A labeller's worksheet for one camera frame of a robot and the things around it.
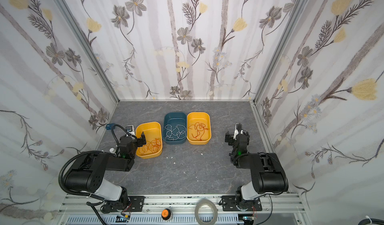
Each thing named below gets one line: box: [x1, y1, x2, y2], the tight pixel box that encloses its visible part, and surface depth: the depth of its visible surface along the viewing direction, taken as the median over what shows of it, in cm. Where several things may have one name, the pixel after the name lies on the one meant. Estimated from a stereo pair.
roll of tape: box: [194, 198, 218, 225], surface depth 70 cm
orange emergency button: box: [161, 208, 172, 221], surface depth 65 cm
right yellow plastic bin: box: [186, 112, 212, 145], surface depth 103 cm
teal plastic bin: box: [162, 112, 187, 145], surface depth 103 cm
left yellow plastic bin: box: [136, 121, 163, 159], surface depth 97 cm
